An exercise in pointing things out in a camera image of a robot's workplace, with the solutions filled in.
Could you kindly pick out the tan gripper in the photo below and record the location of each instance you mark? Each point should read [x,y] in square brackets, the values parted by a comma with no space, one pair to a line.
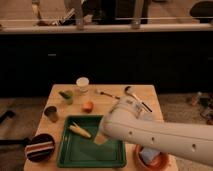
[100,139]

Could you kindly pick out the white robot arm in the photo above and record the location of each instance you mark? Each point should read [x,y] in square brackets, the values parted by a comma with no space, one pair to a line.
[124,122]

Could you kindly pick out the small metal cup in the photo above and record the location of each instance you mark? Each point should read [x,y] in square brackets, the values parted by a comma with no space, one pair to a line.
[51,113]

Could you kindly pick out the white paper cup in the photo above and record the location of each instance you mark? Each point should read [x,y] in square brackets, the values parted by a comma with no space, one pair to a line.
[82,84]

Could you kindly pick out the green plastic tray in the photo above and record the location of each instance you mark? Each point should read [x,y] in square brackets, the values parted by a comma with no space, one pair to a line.
[76,151]

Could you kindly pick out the small orange fruit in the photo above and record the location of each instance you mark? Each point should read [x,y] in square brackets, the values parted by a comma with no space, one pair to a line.
[88,106]

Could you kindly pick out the blue sponge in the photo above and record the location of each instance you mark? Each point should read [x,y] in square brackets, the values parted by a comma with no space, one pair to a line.
[148,155]

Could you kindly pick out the striped round box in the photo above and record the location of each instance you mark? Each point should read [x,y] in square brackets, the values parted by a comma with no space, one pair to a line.
[40,148]

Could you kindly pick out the terracotta bowl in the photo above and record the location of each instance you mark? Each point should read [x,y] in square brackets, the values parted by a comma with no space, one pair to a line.
[159,163]

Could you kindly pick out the metal spoon black handle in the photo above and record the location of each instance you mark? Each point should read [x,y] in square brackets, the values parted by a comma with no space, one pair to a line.
[128,91]

